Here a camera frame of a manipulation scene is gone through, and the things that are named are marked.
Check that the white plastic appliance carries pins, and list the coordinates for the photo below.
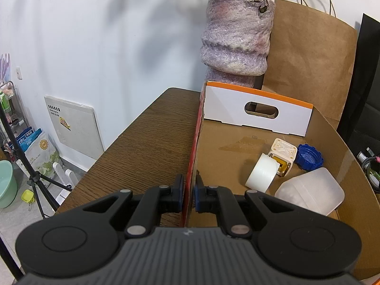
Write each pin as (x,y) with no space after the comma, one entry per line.
(65,182)

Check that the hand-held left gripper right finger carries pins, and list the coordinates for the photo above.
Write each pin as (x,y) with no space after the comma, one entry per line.
(195,197)

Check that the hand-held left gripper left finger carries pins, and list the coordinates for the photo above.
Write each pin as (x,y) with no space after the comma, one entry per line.
(181,197)

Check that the white bag with green print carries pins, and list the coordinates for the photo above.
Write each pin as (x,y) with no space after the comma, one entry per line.
(44,154)

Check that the cardboard box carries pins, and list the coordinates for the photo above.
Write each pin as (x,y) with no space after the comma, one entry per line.
(231,160)

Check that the black tripod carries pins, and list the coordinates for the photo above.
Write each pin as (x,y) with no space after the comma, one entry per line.
(17,151)

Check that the white wall panel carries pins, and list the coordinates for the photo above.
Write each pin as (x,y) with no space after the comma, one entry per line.
(74,124)

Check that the white wall socket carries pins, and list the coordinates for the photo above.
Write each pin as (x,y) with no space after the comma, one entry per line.
(18,73)

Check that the white tape roll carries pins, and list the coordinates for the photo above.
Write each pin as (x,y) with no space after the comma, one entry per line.
(261,172)

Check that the black paper bag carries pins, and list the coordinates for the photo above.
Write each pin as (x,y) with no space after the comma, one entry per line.
(368,80)

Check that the yellow small cup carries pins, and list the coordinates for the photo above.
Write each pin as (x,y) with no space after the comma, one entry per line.
(27,196)

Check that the blue and white bag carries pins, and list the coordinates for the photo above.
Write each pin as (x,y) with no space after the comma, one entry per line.
(25,139)

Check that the cream and yellow cube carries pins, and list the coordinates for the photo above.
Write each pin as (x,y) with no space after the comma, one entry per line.
(283,151)

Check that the purple mottled vase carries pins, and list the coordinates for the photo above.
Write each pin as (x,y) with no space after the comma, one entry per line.
(237,35)

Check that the green plastic basin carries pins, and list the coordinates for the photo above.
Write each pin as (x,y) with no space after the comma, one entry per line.
(6,184)

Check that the brown paper bag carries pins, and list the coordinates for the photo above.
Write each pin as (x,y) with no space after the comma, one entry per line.
(308,53)

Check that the translucent plastic lid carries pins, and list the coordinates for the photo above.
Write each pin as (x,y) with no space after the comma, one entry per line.
(311,190)

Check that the blue plastic cap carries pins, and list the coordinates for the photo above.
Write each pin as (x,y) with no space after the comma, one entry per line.
(310,158)

